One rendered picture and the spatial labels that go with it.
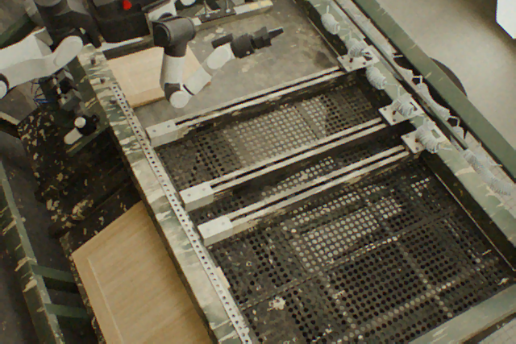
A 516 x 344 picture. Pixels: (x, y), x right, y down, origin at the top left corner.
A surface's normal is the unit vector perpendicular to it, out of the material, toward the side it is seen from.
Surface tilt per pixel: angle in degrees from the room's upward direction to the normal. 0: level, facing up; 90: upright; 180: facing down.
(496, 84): 90
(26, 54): 64
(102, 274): 90
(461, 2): 90
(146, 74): 56
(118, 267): 90
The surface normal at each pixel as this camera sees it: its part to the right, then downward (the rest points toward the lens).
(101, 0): -0.28, -0.40
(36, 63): 0.05, 0.82
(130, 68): 0.11, -0.59
